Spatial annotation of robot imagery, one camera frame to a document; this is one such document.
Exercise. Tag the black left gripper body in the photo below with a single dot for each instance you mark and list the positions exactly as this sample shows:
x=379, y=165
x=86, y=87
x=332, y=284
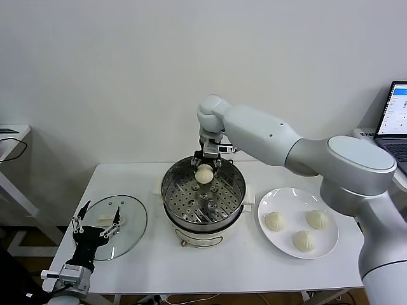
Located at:
x=87, y=241

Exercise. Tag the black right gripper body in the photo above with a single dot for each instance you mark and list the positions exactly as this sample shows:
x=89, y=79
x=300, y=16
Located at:
x=210, y=147

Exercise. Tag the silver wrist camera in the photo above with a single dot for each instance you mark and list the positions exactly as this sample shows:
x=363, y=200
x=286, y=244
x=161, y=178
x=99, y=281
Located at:
x=71, y=274
x=228, y=148

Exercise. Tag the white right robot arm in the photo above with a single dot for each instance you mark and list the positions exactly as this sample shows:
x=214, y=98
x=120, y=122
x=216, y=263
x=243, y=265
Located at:
x=318, y=149

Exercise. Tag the open grey laptop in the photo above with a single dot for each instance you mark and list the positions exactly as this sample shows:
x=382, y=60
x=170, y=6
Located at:
x=394, y=108

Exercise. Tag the white laptop side table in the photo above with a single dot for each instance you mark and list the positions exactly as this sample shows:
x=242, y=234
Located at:
x=362, y=133

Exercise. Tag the white steamed baozi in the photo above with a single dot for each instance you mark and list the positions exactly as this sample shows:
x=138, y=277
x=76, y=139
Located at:
x=317, y=219
x=303, y=240
x=203, y=174
x=276, y=221

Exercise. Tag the white power strip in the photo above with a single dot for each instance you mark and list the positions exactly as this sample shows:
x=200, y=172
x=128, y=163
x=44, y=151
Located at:
x=155, y=300

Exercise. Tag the white round plate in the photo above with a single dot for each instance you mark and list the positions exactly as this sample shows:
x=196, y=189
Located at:
x=286, y=197

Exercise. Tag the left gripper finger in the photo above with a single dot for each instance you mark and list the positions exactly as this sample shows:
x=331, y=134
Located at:
x=78, y=222
x=117, y=219

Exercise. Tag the perforated steel steamer basket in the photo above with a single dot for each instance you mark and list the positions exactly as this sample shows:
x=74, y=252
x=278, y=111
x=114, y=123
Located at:
x=222, y=203

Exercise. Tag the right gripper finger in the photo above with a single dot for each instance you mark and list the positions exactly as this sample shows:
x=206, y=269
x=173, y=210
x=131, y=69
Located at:
x=196, y=159
x=218, y=164

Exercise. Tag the person in dark clothes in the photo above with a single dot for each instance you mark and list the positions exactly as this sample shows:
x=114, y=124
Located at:
x=9, y=276

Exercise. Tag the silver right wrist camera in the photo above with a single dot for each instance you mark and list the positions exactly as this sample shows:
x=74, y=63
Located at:
x=228, y=148

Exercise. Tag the round glass pot lid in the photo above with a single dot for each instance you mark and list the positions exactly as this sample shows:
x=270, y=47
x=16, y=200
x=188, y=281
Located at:
x=136, y=222

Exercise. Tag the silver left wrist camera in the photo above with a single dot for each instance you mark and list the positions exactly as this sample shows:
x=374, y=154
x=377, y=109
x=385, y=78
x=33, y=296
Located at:
x=71, y=274

